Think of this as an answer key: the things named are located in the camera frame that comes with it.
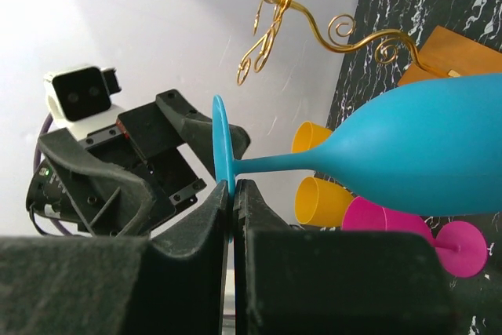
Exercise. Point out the blue wine glass front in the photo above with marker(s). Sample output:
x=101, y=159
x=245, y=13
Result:
x=430, y=148

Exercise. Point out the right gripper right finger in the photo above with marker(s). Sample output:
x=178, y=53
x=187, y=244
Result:
x=332, y=282

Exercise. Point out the orange wine glass rear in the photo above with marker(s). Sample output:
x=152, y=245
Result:
x=309, y=135

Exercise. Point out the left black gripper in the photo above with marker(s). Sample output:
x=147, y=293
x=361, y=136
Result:
x=159, y=183

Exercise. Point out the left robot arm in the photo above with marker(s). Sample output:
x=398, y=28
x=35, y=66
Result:
x=46, y=197

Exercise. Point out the orange wine glass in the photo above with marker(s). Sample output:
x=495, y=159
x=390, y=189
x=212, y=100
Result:
x=321, y=203
x=309, y=135

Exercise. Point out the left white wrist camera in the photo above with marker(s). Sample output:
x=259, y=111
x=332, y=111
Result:
x=79, y=99

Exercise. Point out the pink wine glass left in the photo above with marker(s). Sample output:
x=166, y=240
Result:
x=460, y=246

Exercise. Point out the orange wine glass front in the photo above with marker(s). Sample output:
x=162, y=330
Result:
x=321, y=203

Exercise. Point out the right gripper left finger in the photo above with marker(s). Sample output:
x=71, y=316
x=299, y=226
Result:
x=170, y=284

